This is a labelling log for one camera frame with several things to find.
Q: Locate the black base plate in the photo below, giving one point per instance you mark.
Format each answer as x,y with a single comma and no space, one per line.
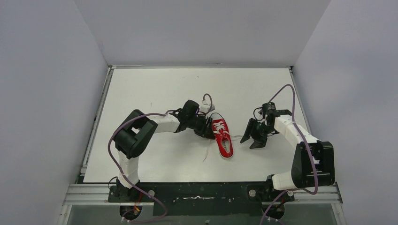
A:
206,198

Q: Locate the red sneaker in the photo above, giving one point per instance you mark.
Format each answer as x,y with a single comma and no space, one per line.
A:
215,116

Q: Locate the white shoelace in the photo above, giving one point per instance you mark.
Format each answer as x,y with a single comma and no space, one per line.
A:
223,138

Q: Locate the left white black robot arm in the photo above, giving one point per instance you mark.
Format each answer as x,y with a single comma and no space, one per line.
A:
132,137

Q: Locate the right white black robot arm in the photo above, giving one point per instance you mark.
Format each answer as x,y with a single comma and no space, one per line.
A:
313,161

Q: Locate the aluminium frame rail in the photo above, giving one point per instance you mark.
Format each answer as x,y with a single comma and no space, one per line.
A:
203,146

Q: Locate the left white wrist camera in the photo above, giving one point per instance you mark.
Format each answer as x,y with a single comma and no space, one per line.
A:
206,107

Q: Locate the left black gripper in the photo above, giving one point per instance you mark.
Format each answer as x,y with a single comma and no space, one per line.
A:
205,128

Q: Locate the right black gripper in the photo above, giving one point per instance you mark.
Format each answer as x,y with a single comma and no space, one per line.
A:
259,141

